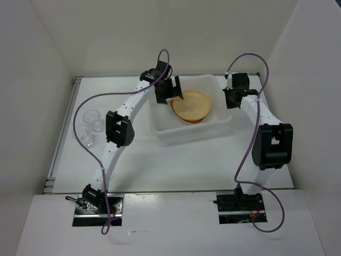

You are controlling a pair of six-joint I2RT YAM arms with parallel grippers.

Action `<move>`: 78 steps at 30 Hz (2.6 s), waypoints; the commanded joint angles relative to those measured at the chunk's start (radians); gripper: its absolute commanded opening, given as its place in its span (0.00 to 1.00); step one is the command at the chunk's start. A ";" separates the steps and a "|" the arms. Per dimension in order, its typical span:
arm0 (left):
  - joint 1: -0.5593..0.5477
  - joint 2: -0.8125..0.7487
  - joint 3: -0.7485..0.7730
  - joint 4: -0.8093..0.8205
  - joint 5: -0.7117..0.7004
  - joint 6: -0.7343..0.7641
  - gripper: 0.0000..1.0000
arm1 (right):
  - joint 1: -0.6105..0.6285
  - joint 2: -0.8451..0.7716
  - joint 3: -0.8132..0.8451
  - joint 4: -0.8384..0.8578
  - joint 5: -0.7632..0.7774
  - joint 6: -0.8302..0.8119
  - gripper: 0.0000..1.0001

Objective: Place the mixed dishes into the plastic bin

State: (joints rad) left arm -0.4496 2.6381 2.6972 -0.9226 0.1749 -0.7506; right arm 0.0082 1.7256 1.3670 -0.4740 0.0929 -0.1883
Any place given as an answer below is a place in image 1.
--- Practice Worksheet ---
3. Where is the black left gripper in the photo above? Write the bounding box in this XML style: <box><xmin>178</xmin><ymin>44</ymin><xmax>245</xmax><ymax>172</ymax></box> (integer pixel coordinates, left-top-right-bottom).
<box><xmin>156</xmin><ymin>75</ymin><xmax>183</xmax><ymax>103</ymax></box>

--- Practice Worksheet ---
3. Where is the woven bamboo triangular tray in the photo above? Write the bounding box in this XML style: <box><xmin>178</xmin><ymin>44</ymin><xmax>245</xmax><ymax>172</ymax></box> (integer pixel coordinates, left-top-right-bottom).
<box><xmin>167</xmin><ymin>93</ymin><xmax>211</xmax><ymax>125</ymax></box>

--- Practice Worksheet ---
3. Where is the translucent white plastic bin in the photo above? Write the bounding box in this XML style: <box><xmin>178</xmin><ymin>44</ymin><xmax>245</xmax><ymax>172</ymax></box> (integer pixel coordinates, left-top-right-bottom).
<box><xmin>147</xmin><ymin>74</ymin><xmax>232</xmax><ymax>144</ymax></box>

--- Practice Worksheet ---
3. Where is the clear glass cup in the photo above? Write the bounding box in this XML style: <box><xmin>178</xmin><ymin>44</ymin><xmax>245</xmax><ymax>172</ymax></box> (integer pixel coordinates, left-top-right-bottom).
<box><xmin>83</xmin><ymin>109</ymin><xmax>103</xmax><ymax>132</ymax></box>
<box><xmin>75</xmin><ymin>124</ymin><xmax>94</xmax><ymax>147</ymax></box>

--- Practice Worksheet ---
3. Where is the clear glass cup front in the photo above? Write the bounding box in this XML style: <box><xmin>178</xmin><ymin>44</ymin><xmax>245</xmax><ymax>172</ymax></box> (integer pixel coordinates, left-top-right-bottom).
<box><xmin>75</xmin><ymin>124</ymin><xmax>94</xmax><ymax>147</ymax></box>

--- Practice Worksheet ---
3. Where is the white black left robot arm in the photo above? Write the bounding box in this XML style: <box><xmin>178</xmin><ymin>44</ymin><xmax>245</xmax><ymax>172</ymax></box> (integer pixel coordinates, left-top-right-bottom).
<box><xmin>78</xmin><ymin>60</ymin><xmax>183</xmax><ymax>213</ymax></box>

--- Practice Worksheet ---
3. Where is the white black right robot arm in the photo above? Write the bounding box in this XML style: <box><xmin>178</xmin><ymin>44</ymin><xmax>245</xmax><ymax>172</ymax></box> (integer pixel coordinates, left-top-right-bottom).
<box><xmin>223</xmin><ymin>73</ymin><xmax>294</xmax><ymax>210</ymax></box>

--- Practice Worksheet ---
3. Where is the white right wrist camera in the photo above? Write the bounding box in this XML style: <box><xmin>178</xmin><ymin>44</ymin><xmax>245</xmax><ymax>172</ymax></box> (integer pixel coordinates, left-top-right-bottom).
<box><xmin>224</xmin><ymin>71</ymin><xmax>239</xmax><ymax>79</ymax></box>

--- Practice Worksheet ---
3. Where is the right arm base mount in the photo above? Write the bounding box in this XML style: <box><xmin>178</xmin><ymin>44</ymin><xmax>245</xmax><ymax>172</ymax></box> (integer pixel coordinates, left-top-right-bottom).
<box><xmin>213</xmin><ymin>192</ymin><xmax>267</xmax><ymax>225</ymax></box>

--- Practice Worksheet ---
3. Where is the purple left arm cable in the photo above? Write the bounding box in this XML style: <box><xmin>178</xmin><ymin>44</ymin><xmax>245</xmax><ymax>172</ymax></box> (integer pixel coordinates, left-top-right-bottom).
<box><xmin>72</xmin><ymin>49</ymin><xmax>171</xmax><ymax>235</ymax></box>

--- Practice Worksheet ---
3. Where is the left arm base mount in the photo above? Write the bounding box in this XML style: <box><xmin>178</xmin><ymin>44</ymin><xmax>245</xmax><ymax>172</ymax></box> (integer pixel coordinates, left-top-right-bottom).
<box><xmin>65</xmin><ymin>194</ymin><xmax>124</xmax><ymax>227</ymax></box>

